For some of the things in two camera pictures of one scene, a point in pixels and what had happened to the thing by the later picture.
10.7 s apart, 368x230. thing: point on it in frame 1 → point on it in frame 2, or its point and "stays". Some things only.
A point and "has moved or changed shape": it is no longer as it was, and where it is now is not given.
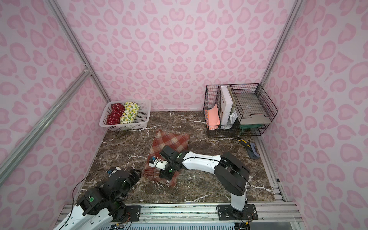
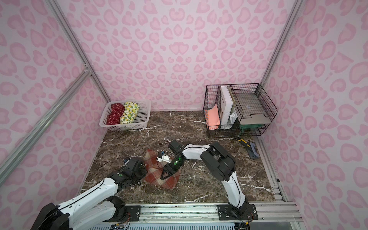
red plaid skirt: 178,142 has moved or changed shape
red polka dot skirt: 114,117 stays
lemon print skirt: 130,113 stays
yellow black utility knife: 250,148 stays
